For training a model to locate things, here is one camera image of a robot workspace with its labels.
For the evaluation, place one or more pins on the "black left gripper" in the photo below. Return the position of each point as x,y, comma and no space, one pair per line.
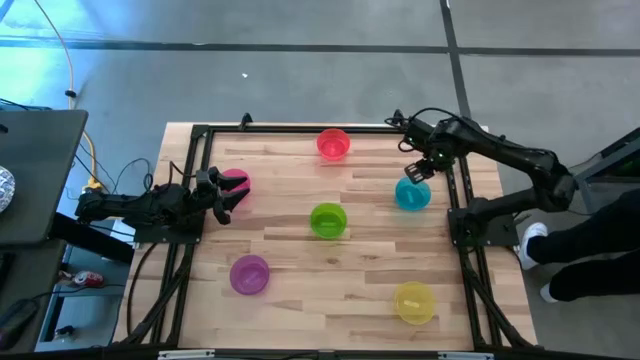
205,192

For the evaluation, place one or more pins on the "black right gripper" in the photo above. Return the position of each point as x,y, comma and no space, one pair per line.
439,156

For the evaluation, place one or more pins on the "pink translucent plastic bowl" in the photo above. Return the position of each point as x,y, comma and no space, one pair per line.
239,173

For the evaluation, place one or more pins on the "blue translucent plastic bowl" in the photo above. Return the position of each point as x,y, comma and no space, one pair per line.
413,195

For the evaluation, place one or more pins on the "purple translucent plastic bowl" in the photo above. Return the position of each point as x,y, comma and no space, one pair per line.
249,275

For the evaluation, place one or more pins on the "red translucent plastic bowl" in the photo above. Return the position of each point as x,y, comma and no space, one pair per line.
333,144

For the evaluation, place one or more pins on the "yellow translucent plastic bowl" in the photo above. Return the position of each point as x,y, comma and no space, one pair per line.
414,303

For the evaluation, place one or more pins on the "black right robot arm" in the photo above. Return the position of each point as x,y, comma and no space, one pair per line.
525,160

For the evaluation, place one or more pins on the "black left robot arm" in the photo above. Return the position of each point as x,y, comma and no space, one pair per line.
150,205

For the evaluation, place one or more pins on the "green translucent plastic bowl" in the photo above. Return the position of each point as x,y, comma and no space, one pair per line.
328,221

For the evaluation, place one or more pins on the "person's white shoe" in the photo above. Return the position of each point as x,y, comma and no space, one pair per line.
547,294
525,252

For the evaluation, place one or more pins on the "red soda can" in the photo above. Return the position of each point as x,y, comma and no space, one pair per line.
89,279

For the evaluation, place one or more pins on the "black metal stand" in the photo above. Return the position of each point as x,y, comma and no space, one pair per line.
600,167

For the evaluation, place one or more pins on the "person's leg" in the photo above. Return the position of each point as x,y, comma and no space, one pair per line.
600,280
600,230

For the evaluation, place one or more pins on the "black side desk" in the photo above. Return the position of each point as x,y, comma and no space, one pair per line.
40,175

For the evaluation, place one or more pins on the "dark low side shelf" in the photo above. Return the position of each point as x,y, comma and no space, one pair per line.
30,270

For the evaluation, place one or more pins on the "small black gadget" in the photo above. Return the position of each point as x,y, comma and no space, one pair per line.
65,331

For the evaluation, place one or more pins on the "crumpled silver foil ball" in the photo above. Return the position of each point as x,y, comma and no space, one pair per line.
6,190

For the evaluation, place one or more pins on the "black frame hook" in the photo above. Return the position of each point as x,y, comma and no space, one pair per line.
246,120
398,119

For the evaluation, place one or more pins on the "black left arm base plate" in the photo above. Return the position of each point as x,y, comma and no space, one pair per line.
170,235

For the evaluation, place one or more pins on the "black aluminium table frame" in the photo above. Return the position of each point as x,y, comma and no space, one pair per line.
300,129

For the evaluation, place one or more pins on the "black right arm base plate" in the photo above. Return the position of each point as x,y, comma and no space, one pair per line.
500,232

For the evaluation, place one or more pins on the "white metal bracket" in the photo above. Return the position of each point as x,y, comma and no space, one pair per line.
186,355
466,356

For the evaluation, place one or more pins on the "black table edge rail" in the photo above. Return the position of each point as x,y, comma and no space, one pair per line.
325,356

